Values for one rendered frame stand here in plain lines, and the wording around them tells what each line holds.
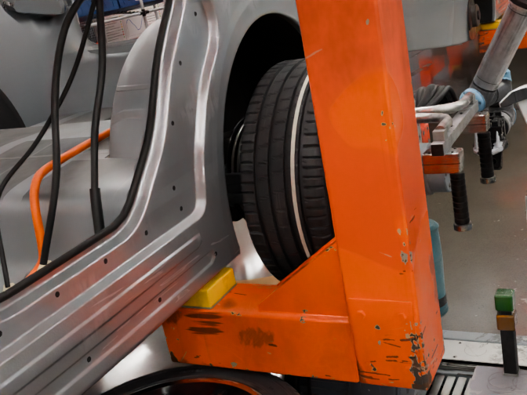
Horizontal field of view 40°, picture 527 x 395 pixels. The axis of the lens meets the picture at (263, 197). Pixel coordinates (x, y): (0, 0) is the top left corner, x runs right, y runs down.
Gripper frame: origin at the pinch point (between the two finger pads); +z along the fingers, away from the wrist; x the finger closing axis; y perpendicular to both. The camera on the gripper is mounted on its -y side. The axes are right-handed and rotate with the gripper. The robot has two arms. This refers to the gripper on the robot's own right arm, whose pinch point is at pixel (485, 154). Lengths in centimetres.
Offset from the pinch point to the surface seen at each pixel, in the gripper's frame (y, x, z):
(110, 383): -82, -150, 16
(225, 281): -12, -55, 60
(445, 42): -5, -68, -249
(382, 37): 45, -2, 70
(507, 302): -19, 12, 52
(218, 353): -26, -55, 70
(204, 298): -12, -56, 69
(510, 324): -24, 12, 52
